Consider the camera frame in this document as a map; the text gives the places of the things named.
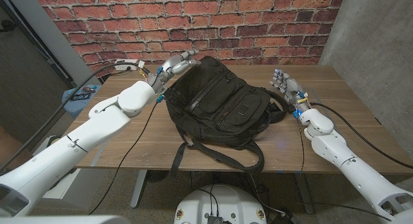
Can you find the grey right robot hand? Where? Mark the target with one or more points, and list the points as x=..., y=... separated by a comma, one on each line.
x=290, y=88

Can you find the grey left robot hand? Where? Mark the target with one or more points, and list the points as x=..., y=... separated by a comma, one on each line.
x=171, y=67

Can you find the black backpack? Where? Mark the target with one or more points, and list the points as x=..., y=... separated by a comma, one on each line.
x=219, y=104

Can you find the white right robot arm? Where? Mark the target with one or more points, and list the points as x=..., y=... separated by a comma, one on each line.
x=355, y=169

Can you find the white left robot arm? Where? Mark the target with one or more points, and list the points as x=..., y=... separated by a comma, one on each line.
x=80, y=140

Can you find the white power strip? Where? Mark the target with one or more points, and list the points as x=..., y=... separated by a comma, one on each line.
x=122, y=67

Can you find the red brick print backdrop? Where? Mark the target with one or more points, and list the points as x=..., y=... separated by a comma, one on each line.
x=226, y=24

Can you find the small red black gadget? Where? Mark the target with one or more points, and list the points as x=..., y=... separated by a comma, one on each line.
x=88, y=89

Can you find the black smartphone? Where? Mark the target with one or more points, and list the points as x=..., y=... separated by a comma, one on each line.
x=80, y=97

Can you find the blue round stool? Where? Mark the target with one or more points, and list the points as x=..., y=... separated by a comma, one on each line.
x=75, y=107

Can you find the grey table leg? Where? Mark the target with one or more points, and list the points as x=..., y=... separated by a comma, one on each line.
x=303, y=191
x=138, y=188

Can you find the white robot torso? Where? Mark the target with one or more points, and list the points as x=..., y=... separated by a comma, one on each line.
x=219, y=204

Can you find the white yellow sneaker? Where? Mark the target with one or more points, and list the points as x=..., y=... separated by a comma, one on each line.
x=51, y=140

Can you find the person's bare leg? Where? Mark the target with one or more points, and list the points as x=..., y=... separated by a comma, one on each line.
x=9, y=143

